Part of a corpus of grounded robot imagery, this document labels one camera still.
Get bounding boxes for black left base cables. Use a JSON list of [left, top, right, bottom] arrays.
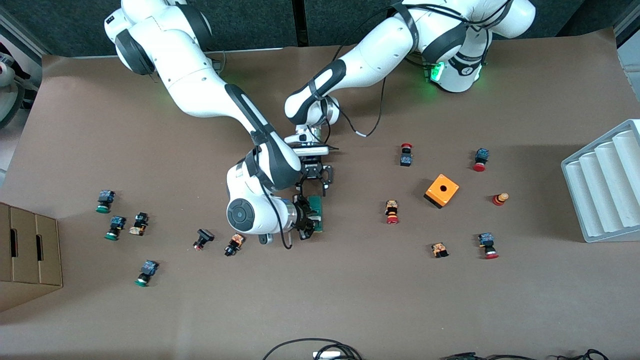
[[406, 52, 432, 70]]

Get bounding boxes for white grey machine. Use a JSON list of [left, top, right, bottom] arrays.
[[0, 47, 26, 128]]

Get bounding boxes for white grooved plastic tray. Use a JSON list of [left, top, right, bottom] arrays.
[[561, 119, 640, 244]]

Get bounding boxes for brown cardboard box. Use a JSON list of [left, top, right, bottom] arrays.
[[0, 202, 64, 313]]

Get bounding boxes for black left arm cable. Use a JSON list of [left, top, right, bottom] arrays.
[[327, 45, 388, 139]]

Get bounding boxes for black switch orange contact block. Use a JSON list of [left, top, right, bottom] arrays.
[[128, 212, 149, 237]]

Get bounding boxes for orange button enclosure box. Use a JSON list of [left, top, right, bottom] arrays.
[[423, 173, 460, 210]]

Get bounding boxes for green load switch white handle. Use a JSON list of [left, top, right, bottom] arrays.
[[307, 195, 326, 234]]

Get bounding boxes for black cable bundle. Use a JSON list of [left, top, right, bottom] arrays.
[[440, 348, 611, 360]]

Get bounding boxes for green push button blue block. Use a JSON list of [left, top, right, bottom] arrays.
[[134, 260, 159, 288], [95, 190, 116, 214], [104, 216, 127, 241]]

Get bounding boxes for black push button orange block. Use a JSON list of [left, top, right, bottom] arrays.
[[224, 233, 246, 257]]

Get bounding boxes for black looped table cable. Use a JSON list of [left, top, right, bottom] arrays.
[[262, 338, 363, 360]]

